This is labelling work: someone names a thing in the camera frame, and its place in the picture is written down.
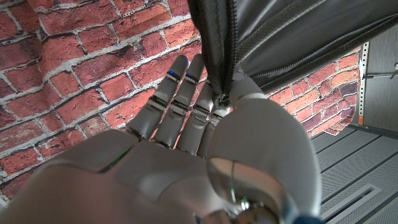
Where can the black backpack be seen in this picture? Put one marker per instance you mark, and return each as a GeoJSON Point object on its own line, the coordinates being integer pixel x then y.
{"type": "Point", "coordinates": [295, 31]}

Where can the black wall bar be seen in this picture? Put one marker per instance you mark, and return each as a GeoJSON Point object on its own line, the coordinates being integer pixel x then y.
{"type": "Point", "coordinates": [379, 74]}

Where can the white perforated metal rail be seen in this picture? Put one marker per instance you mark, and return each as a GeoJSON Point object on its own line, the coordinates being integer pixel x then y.
{"type": "Point", "coordinates": [363, 87]}

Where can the brick print backdrop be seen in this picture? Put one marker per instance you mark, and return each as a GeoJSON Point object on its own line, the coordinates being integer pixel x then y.
{"type": "Point", "coordinates": [77, 77]}

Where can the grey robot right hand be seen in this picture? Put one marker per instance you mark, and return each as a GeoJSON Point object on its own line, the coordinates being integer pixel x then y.
{"type": "Point", "coordinates": [155, 180]}

